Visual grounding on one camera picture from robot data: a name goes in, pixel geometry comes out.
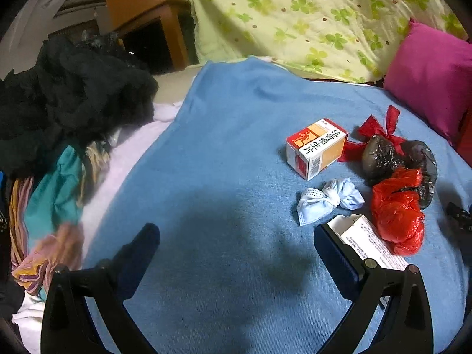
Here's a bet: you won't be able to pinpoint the blue blanket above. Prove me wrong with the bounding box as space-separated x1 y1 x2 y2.
82 57 470 354

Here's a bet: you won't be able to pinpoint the wooden bedside cabinet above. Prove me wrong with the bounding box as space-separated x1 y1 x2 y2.
106 0 190 71

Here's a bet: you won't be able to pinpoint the magenta pillow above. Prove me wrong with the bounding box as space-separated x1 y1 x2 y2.
384 20 471 145

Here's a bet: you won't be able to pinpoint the green clover quilt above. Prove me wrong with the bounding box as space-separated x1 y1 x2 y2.
189 0 467 83

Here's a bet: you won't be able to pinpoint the white printed paper box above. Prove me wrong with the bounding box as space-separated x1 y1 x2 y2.
327 213 410 309

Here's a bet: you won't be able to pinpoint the red paper shopping bag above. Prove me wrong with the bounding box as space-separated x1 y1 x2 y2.
455 108 472 163

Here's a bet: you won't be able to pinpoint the red ribbon bow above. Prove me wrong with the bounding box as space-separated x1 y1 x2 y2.
338 106 406 162

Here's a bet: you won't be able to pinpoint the orange white medicine box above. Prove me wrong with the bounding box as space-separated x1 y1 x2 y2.
286 118 348 181

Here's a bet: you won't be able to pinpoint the colourful striped clothes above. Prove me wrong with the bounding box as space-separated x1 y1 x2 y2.
9 141 111 300

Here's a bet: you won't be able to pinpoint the red plastic bag ball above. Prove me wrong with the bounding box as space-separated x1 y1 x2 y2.
371 168 425 257

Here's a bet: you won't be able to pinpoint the black clothes pile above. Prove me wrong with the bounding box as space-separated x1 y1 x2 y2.
1 37 158 178

